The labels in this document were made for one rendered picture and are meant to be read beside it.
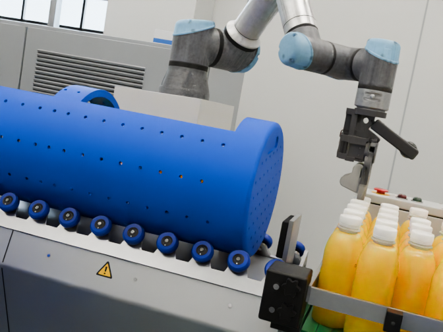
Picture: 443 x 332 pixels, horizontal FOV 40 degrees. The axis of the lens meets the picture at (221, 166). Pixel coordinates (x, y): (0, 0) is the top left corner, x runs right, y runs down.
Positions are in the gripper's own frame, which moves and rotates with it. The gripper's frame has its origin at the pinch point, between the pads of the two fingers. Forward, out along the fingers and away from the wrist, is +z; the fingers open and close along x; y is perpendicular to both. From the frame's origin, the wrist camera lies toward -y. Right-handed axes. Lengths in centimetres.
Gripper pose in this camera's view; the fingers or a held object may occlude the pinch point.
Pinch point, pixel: (362, 199)
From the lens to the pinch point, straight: 138.6
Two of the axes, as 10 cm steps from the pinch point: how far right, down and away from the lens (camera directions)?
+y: -9.4, -2.0, 2.7
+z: -1.7, 9.8, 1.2
